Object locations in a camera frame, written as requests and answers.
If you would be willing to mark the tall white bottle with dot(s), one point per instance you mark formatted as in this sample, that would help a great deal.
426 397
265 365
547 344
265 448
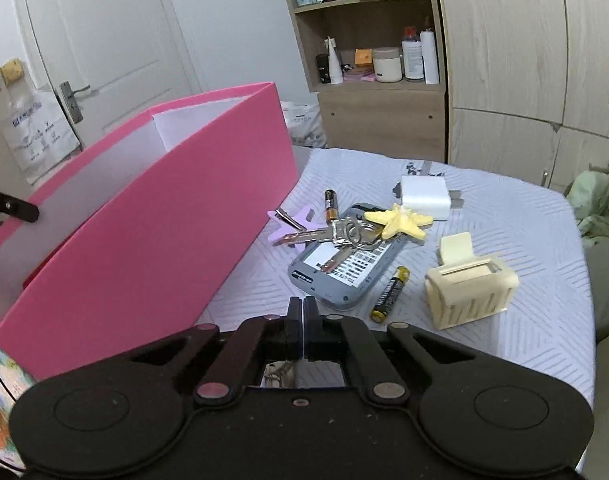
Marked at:
430 60

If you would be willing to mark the bunch of metal keys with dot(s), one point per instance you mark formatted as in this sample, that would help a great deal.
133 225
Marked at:
344 230

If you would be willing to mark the cream plastic toy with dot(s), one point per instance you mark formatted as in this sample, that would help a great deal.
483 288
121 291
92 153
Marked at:
464 290

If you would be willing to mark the black yellow battery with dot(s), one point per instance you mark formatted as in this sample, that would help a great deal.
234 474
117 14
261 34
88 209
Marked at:
389 295

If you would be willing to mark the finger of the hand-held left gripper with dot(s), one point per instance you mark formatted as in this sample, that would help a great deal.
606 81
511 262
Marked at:
12 205

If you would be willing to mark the pink cardboard box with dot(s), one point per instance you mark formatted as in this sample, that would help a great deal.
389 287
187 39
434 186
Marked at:
159 240

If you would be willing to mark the small orange box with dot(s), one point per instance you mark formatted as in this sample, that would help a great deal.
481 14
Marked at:
363 57

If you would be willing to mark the purple star hair clip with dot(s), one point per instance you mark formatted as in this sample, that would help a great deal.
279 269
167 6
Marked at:
302 220

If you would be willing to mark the white bottle with red cap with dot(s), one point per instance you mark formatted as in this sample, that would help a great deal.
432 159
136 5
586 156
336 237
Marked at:
412 57

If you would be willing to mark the white patterned tablecloth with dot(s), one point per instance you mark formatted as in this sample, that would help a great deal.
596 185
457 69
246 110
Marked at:
509 200

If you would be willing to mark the grey handheld device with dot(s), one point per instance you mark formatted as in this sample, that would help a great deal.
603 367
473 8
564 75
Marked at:
344 275

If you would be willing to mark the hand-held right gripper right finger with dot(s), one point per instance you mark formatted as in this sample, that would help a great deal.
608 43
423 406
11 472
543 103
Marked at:
309 320

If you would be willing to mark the light wood wardrobe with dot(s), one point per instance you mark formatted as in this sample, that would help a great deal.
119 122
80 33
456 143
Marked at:
509 60

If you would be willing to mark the white printed plastic bag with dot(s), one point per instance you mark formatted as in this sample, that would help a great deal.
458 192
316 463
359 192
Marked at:
34 130

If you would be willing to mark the yellow wall hook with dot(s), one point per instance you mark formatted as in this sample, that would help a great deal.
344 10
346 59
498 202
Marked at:
12 71

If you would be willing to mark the pink flat pad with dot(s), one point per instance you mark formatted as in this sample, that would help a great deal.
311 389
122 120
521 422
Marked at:
358 75

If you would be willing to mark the white squeeze tube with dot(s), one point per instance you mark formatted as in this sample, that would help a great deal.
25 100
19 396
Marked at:
335 65

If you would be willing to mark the yellow starfish ornament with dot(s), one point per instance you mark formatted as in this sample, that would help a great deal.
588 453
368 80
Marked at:
399 222

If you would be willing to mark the wooden shelf unit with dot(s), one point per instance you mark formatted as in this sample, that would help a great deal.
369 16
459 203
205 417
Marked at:
379 120

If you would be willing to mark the white charger plug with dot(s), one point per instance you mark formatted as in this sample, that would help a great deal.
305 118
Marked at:
424 197

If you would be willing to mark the white round jar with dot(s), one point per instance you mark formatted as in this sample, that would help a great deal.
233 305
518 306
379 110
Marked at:
387 66

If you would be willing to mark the black orange battery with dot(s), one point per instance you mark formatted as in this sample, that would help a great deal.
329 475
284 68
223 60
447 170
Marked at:
331 205

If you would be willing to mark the white door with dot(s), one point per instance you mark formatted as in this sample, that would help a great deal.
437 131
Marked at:
109 25

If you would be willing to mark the small black bottle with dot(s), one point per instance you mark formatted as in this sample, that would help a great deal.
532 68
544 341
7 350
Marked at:
323 70

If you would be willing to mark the white tissue pack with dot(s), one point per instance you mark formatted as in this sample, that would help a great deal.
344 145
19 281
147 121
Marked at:
307 125

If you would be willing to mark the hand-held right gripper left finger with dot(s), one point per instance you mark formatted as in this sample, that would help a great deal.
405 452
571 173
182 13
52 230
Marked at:
294 320

